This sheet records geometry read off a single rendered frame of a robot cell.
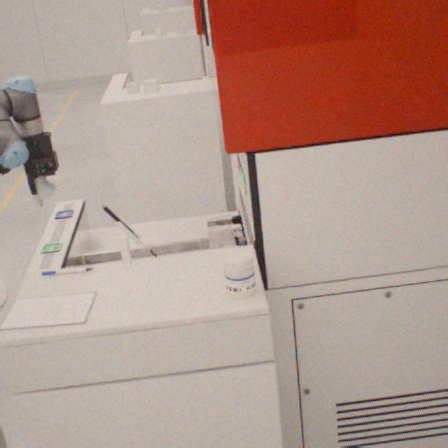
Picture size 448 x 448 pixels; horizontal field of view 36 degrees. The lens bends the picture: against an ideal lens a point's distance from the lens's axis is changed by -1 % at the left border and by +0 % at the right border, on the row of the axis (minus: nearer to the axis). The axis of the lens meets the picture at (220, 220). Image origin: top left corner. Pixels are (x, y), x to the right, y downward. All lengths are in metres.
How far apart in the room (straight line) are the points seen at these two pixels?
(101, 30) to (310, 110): 8.26
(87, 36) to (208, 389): 8.56
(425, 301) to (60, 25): 8.43
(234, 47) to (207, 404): 0.86
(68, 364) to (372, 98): 0.99
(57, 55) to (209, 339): 8.66
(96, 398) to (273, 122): 0.80
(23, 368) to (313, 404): 0.92
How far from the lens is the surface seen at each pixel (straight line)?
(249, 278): 1.59
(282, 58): 1.74
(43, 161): 1.93
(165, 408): 1.70
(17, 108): 1.89
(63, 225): 2.23
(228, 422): 1.73
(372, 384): 2.17
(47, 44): 10.06
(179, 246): 2.22
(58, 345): 1.62
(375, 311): 2.04
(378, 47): 1.78
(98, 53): 9.98
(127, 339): 1.59
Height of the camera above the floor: 1.75
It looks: 23 degrees down
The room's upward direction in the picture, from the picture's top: 7 degrees counter-clockwise
